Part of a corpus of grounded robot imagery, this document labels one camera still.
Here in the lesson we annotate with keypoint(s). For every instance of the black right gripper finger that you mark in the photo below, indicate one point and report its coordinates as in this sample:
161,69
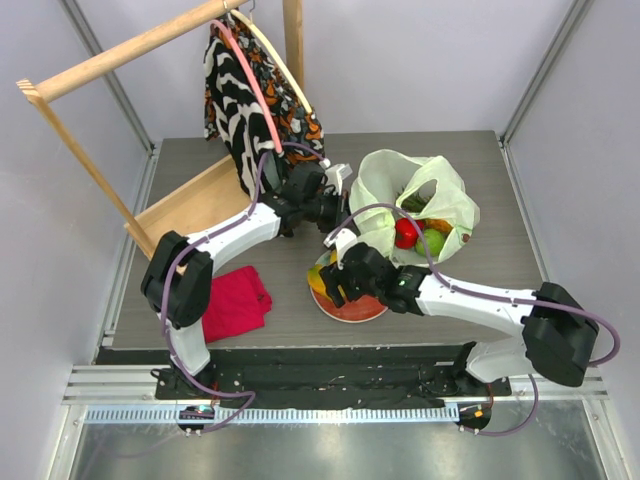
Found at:
354,289
332,285

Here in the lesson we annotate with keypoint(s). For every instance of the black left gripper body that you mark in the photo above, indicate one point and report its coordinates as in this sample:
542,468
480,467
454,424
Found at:
325,211

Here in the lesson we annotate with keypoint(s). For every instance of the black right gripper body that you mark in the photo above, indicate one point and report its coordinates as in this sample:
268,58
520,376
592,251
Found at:
338,282

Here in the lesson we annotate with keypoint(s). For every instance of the red bell pepper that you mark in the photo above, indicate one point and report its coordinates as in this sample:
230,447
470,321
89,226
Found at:
406,234

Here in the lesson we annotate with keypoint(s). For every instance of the green custard apple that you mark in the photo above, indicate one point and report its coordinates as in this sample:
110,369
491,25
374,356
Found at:
434,243

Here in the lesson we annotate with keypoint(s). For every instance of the light green plastic bag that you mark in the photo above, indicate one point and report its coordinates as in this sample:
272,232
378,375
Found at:
427,188

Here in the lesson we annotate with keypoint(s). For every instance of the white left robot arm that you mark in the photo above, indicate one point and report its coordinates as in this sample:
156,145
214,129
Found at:
177,282

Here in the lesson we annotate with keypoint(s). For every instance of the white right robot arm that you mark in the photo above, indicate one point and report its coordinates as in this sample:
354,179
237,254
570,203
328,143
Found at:
545,330

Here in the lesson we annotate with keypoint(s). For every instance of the yellow green mango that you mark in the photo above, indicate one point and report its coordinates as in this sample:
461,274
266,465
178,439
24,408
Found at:
315,281

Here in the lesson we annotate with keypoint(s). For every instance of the red patterned plate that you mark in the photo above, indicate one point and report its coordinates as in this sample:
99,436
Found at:
365,309

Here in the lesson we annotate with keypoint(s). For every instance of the orange camouflage garment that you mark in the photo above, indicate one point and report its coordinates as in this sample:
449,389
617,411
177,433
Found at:
292,122

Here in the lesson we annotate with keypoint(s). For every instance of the magenta folded cloth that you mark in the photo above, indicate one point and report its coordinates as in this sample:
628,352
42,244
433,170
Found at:
238,304

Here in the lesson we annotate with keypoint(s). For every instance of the black white zebra garment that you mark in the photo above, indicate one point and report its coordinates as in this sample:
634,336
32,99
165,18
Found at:
258,165

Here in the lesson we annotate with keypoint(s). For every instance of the cream clothes hanger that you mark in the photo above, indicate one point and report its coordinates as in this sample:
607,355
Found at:
275,57

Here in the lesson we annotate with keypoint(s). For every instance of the pink clothes hanger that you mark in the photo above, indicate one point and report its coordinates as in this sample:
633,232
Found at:
255,87

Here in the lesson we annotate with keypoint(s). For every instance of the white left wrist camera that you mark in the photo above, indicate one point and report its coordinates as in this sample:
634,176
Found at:
335,174

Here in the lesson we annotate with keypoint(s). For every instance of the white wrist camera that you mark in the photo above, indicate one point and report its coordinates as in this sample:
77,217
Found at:
339,243
335,174

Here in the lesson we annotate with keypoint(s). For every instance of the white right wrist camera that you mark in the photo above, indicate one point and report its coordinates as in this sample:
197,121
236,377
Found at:
339,243

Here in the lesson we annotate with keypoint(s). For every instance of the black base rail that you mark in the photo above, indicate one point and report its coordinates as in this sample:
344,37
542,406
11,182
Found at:
381,378

